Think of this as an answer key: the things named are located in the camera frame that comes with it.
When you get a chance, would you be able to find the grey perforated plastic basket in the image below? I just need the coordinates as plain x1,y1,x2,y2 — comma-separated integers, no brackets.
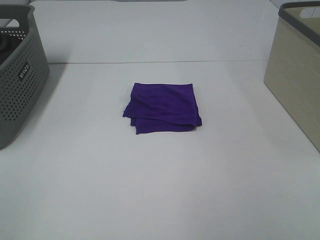
0,4,50,148

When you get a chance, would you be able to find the beige basket with grey rim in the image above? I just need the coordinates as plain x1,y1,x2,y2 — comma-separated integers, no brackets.
264,0,320,145

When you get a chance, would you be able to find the folded purple towel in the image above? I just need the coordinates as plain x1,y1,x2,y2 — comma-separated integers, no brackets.
122,83,202,135

